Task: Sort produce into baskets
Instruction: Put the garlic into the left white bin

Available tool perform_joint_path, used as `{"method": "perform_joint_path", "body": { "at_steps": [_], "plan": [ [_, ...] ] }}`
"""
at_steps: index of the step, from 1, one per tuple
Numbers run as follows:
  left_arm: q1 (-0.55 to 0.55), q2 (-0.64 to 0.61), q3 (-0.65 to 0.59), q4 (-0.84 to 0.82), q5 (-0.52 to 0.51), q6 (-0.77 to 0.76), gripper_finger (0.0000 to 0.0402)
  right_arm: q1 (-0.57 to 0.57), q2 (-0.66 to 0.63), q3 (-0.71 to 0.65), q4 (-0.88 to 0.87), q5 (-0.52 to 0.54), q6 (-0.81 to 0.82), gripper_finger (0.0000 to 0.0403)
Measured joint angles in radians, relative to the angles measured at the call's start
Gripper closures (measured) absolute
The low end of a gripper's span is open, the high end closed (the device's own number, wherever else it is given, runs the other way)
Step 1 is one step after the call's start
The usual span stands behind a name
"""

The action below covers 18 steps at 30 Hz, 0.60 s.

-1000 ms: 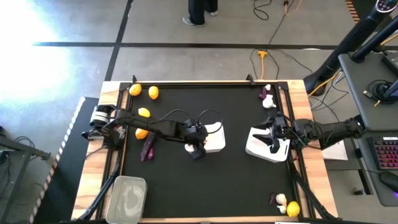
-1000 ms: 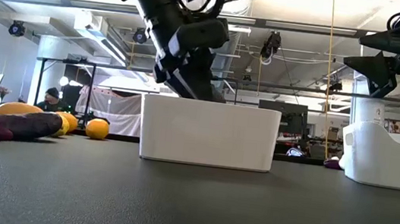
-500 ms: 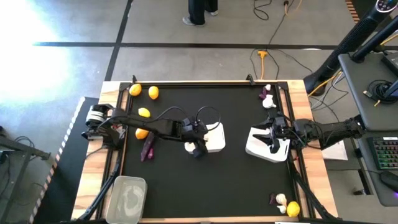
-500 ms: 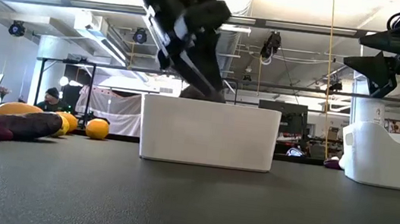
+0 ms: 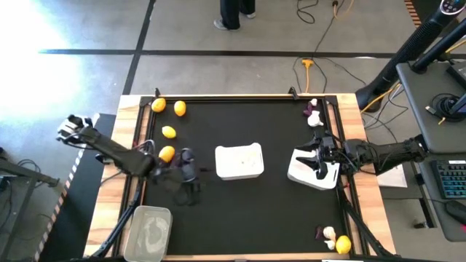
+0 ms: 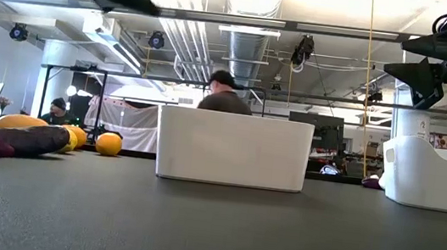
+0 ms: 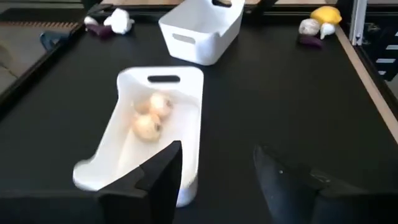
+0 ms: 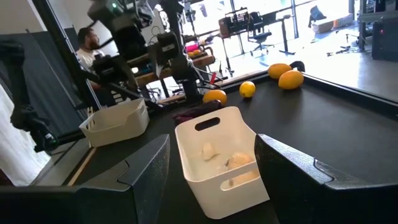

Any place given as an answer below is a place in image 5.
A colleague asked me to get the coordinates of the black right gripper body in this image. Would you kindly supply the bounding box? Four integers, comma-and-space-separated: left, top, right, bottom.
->
316, 132, 347, 170

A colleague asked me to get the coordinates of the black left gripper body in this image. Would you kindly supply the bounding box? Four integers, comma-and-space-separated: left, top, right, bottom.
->
151, 162, 187, 194

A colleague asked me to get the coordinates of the white rectangular basket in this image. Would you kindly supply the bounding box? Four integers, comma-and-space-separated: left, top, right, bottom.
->
286, 145, 341, 191
214, 142, 265, 181

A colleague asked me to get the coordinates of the translucent grey plastic bin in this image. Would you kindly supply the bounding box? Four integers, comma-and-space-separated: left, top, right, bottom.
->
122, 205, 173, 262

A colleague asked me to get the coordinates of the black table mat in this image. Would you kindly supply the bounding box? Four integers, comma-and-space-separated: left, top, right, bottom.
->
143, 98, 347, 255

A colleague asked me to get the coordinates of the white paper sheet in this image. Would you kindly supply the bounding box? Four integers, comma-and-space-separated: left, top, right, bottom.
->
376, 163, 408, 188

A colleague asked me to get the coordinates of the black floor mat striped edge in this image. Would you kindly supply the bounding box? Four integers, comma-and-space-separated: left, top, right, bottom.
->
32, 112, 117, 262

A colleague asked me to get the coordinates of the black tower fan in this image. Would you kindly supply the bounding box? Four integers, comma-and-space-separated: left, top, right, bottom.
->
355, 0, 466, 112

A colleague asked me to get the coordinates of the backlit black keyboard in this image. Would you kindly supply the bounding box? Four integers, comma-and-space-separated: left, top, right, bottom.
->
430, 159, 466, 200

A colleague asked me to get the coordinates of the grey keyboard desk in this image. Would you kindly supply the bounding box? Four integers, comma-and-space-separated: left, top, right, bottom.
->
416, 152, 466, 243

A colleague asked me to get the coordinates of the black computer mouse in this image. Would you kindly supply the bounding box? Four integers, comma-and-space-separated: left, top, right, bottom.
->
445, 199, 466, 225

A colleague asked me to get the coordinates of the black metal stand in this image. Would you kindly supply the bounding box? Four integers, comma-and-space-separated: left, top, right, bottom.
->
0, 145, 61, 262

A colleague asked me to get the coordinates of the yellow extension cord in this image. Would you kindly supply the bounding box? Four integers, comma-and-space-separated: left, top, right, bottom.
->
300, 57, 315, 94

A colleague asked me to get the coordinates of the coiled black cable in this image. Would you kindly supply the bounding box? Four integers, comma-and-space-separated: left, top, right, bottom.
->
431, 93, 462, 123

